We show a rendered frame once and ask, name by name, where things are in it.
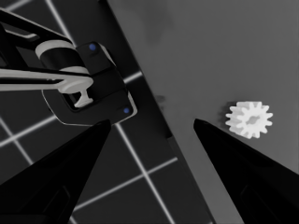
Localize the medium white toothed gear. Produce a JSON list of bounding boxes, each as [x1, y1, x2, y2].
[[224, 100, 274, 140]]

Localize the dark robot body pale edges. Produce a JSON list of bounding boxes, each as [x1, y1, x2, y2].
[[0, 7, 138, 127]]

